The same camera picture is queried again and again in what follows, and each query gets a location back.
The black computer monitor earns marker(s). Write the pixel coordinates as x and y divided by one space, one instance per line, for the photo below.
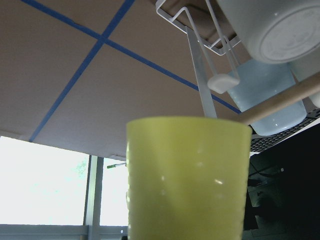
287 203

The white ikea cup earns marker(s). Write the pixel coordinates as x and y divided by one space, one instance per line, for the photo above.
305 67

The white wire cup rack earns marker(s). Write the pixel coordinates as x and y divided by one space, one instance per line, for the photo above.
183 21

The black keyboard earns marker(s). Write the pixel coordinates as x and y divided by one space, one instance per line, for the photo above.
261 144

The light blue plastic cup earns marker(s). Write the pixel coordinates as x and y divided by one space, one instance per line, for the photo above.
260 81

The grey plastic cup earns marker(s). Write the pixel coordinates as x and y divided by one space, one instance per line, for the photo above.
275 31

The yellow plastic cup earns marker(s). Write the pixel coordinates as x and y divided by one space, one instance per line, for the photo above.
187 178

